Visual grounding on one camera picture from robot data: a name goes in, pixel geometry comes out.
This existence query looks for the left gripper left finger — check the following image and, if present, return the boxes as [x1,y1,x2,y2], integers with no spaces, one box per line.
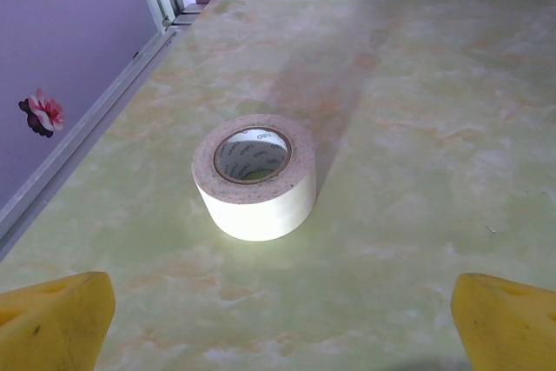
[0,271,116,371]

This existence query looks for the beige tape roll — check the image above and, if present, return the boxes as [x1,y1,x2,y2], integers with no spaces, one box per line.
[191,113,318,242]

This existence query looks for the aluminium side rail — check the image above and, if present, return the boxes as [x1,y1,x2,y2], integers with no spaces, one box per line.
[0,23,182,259]

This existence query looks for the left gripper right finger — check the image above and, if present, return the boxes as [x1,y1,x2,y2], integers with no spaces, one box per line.
[450,273,556,371]

